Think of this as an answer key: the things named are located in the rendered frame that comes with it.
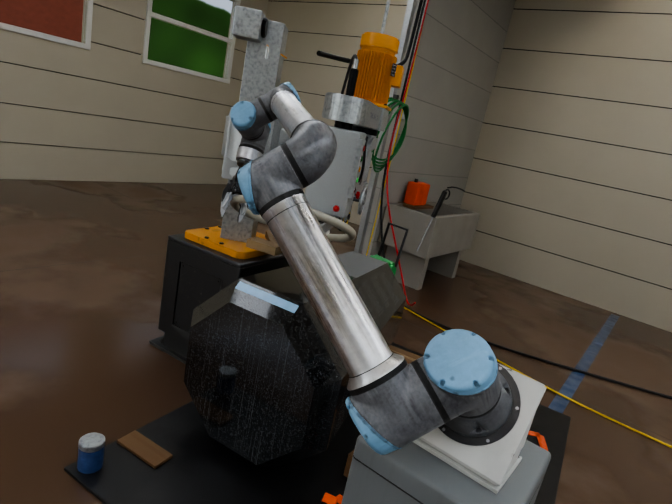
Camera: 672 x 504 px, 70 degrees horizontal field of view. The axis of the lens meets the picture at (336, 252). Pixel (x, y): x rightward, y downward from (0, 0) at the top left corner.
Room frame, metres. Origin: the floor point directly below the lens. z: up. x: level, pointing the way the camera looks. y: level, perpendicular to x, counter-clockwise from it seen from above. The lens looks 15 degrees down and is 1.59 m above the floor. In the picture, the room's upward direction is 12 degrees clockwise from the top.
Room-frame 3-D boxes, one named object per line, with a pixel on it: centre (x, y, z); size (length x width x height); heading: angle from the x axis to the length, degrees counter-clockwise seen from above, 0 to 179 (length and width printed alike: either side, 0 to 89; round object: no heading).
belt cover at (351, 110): (2.78, 0.04, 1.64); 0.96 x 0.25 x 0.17; 172
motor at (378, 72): (3.08, -0.02, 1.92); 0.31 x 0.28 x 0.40; 82
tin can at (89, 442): (1.68, 0.83, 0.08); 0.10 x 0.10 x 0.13
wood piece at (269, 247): (2.77, 0.43, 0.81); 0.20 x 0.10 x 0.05; 70
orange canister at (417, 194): (5.67, -0.82, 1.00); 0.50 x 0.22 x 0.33; 146
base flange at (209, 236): (2.93, 0.63, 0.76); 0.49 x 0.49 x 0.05; 62
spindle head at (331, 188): (2.51, 0.08, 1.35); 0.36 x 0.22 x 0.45; 172
